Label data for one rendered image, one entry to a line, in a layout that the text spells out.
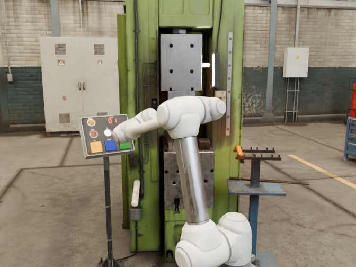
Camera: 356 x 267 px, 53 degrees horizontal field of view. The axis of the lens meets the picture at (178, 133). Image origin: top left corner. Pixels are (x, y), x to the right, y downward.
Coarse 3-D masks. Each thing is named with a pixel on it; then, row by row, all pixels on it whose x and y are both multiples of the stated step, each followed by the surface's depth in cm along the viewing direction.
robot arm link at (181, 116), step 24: (192, 96) 157; (168, 120) 146; (192, 120) 150; (192, 144) 151; (192, 168) 150; (192, 192) 150; (192, 216) 151; (192, 240) 147; (216, 240) 150; (192, 264) 144; (216, 264) 150
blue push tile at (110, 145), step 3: (105, 141) 242; (108, 141) 243; (111, 141) 244; (114, 141) 245; (105, 144) 242; (108, 144) 243; (111, 144) 244; (114, 144) 244; (105, 147) 241; (108, 147) 242; (111, 147) 243; (114, 147) 244; (108, 150) 241; (111, 150) 242
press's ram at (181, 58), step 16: (160, 48) 262; (176, 48) 254; (192, 48) 255; (160, 64) 269; (176, 64) 256; (192, 64) 257; (208, 64) 276; (160, 80) 275; (176, 80) 258; (192, 80) 259
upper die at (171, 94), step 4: (168, 92) 259; (172, 92) 260; (176, 92) 260; (180, 92) 260; (184, 92) 260; (188, 92) 260; (192, 92) 261; (168, 96) 260; (172, 96) 260; (176, 96) 260; (180, 96) 261
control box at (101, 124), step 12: (84, 120) 242; (96, 120) 246; (108, 120) 249; (120, 120) 254; (84, 132) 239; (96, 132) 242; (84, 144) 238; (132, 144) 251; (84, 156) 241; (96, 156) 240; (108, 156) 248
